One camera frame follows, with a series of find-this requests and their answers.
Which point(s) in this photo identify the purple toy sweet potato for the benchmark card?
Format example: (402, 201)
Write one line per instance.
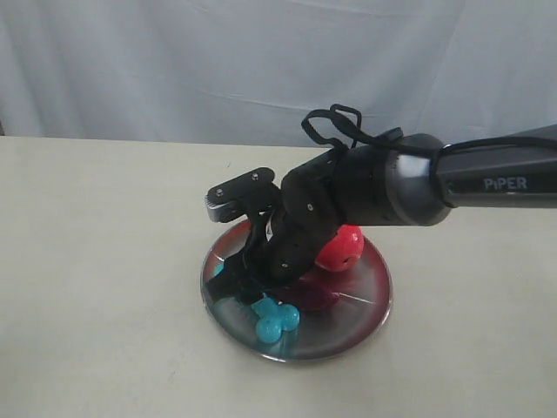
(308, 296)

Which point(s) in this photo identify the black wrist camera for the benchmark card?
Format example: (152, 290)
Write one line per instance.
(247, 194)

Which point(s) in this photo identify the teal toy bone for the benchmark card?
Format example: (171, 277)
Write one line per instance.
(261, 324)

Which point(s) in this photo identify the white backdrop curtain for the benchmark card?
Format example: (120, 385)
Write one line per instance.
(247, 72)

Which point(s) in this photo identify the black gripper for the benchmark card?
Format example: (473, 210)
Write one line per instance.
(284, 243)

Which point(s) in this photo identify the red toy apple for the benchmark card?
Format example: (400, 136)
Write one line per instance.
(343, 251)

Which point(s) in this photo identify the round steel plate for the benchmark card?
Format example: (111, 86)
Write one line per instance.
(366, 298)

